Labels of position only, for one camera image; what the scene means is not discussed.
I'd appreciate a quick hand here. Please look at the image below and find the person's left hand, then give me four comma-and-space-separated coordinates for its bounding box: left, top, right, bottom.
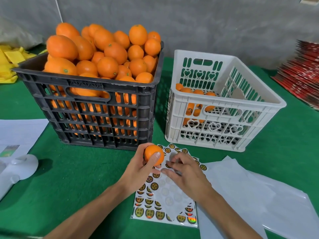
117, 143, 162, 197

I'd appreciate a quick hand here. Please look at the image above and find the person's right hand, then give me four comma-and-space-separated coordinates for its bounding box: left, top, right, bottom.
161, 152, 215, 202

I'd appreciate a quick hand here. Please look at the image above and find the single orange fruit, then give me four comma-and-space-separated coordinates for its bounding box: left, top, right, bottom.
144, 144, 165, 167

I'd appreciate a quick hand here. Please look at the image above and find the black plastic crate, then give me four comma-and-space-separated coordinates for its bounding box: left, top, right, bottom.
12, 42, 164, 150

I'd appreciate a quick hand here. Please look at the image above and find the heap of labelled oranges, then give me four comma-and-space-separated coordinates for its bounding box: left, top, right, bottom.
175, 83, 217, 125

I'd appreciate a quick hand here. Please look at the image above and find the pile of oranges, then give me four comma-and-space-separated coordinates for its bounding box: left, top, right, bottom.
44, 22, 161, 140

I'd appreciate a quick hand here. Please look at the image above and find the white plastic crate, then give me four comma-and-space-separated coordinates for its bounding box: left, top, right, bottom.
165, 49, 287, 152

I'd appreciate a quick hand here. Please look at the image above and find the person's right forearm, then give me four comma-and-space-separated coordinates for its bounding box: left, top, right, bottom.
197, 189, 262, 239

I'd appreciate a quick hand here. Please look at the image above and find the person's left forearm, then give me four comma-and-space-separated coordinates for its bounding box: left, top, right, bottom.
44, 182, 133, 239

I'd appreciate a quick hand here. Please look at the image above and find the white backing sheet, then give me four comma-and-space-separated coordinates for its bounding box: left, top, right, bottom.
249, 172, 319, 239
197, 157, 272, 239

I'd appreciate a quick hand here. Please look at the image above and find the green felt table cover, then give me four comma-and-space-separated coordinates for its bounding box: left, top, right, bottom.
0, 44, 319, 239

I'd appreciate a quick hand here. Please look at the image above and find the white handheld controller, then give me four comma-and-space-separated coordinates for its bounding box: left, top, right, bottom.
0, 154, 39, 199

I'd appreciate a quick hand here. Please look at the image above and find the white printed paper sheet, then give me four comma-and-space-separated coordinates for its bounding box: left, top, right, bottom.
0, 119, 50, 158

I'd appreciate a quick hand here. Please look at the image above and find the stack of red cardboard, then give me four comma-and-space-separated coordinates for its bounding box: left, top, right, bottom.
271, 40, 319, 110

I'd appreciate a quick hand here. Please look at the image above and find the pile of yellow bags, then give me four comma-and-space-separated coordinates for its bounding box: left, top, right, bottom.
0, 44, 48, 84

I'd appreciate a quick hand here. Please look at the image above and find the beige woven sack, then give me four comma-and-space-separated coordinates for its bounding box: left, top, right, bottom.
0, 16, 43, 50

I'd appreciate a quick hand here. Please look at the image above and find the white pole with black base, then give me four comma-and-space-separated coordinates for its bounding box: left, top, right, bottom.
54, 0, 63, 23

